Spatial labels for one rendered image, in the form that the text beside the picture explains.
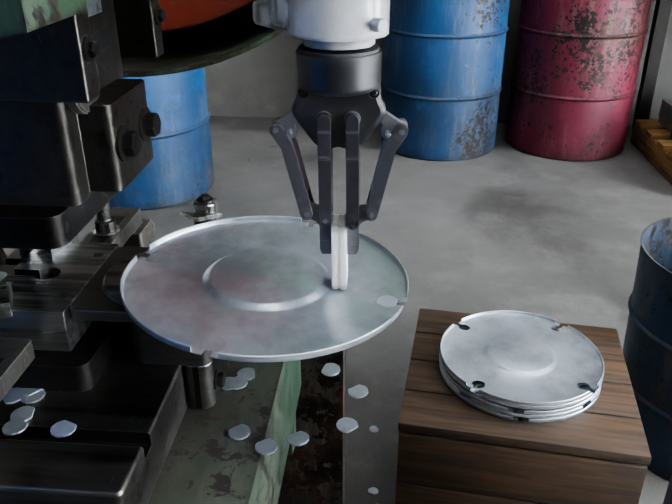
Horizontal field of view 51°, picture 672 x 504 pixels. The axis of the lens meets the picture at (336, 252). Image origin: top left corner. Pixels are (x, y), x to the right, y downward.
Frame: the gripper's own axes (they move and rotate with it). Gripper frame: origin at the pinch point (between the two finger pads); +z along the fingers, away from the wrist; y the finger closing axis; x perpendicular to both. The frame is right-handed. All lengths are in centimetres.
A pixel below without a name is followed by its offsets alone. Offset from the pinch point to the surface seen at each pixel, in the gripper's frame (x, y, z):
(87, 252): 5.7, -28.6, 3.6
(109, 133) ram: -4.5, -19.9, -13.4
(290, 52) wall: 331, -46, 44
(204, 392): -4.5, -14.0, 14.5
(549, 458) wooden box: 26, 32, 50
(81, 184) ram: -5.9, -22.5, -9.1
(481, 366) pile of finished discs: 42, 23, 43
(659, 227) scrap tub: 87, 68, 36
